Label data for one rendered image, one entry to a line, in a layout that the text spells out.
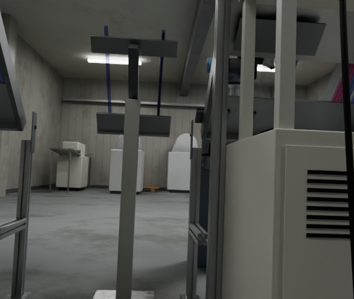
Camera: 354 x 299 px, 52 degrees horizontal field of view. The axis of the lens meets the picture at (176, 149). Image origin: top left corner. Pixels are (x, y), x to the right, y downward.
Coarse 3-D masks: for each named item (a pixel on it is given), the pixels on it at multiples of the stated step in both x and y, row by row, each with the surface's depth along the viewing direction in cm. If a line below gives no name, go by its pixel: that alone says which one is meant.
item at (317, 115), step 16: (256, 112) 154; (272, 112) 154; (304, 112) 155; (320, 112) 155; (336, 112) 155; (352, 112) 155; (208, 128) 159; (256, 128) 160; (304, 128) 160; (320, 128) 161; (336, 128) 161; (352, 128) 161
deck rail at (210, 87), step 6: (210, 72) 143; (210, 78) 142; (210, 84) 141; (210, 90) 141; (210, 96) 143; (210, 102) 145; (204, 108) 154; (210, 108) 147; (204, 114) 153; (210, 114) 149; (204, 120) 152; (204, 126) 153; (204, 132) 155; (204, 138) 158
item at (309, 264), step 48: (240, 0) 98; (288, 0) 69; (336, 0) 96; (288, 48) 68; (240, 96) 97; (288, 96) 67; (288, 192) 65; (336, 192) 66; (288, 240) 65; (336, 240) 65; (288, 288) 64; (336, 288) 65
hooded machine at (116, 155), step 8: (120, 136) 816; (120, 144) 814; (112, 152) 810; (120, 152) 809; (144, 152) 866; (112, 160) 809; (120, 160) 808; (112, 168) 807; (120, 168) 807; (112, 176) 806; (120, 176) 806; (112, 184) 805; (120, 184) 805; (136, 184) 805; (112, 192) 808; (120, 192) 808; (136, 192) 807
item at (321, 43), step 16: (240, 16) 126; (256, 16) 126; (272, 16) 126; (304, 16) 127; (320, 16) 127; (336, 16) 127; (352, 16) 127; (240, 32) 126; (256, 32) 126; (272, 32) 126; (304, 32) 127; (320, 32) 127; (336, 32) 131; (352, 32) 131; (240, 48) 130; (256, 48) 130; (272, 48) 130; (304, 48) 131; (320, 48) 135; (336, 48) 135; (352, 48) 135
